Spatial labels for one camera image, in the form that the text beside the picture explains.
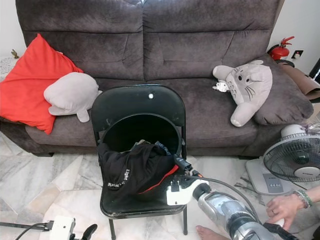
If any black garment with red trim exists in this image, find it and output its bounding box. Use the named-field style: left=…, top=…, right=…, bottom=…
left=99, top=140, right=181, bottom=201

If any person's bare hand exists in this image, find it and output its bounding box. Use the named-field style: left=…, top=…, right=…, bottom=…
left=266, top=194, right=306, bottom=231

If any person's bare foot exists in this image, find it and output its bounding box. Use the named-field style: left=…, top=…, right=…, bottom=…
left=195, top=225, right=226, bottom=240

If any plain grey plush toy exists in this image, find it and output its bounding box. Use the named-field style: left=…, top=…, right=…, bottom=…
left=43, top=71, right=103, bottom=124

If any black folding chair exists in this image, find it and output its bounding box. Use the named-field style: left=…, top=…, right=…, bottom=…
left=91, top=84, right=188, bottom=240

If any red cushion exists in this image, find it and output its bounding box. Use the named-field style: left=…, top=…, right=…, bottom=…
left=0, top=33, right=84, bottom=135

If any white lace cloth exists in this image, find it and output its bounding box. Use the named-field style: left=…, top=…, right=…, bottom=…
left=0, top=54, right=21, bottom=81

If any small white toy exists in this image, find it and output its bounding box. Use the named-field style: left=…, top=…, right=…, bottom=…
left=213, top=80, right=229, bottom=93

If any dark brown fabric sofa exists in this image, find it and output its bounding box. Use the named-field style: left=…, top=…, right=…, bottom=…
left=0, top=0, right=316, bottom=160

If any grey whiskered plush toy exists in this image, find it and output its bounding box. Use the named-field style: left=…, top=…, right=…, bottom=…
left=212, top=59, right=274, bottom=128

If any white floor fan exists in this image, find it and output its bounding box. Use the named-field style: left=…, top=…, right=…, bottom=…
left=245, top=123, right=320, bottom=197

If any brown bag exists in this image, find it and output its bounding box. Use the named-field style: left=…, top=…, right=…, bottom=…
left=279, top=62, right=320, bottom=102

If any red fire extinguisher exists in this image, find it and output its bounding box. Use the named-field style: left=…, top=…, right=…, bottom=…
left=267, top=36, right=296, bottom=61

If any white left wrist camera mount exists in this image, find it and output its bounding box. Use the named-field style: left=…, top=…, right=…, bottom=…
left=49, top=215, right=77, bottom=240

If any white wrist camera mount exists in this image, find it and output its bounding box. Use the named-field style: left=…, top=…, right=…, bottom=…
left=166, top=177, right=206, bottom=207
left=49, top=215, right=77, bottom=240

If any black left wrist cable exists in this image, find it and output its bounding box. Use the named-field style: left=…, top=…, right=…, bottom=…
left=0, top=221, right=53, bottom=240

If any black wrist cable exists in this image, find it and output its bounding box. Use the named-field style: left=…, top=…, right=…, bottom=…
left=0, top=221, right=53, bottom=240
left=172, top=154, right=271, bottom=211

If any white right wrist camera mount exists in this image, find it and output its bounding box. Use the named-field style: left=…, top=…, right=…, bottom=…
left=166, top=177, right=206, bottom=207

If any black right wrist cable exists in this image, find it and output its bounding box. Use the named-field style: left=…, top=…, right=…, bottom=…
left=172, top=154, right=271, bottom=211

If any person's forearm with bracelet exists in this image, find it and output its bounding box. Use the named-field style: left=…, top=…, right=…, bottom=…
left=299, top=184, right=320, bottom=208

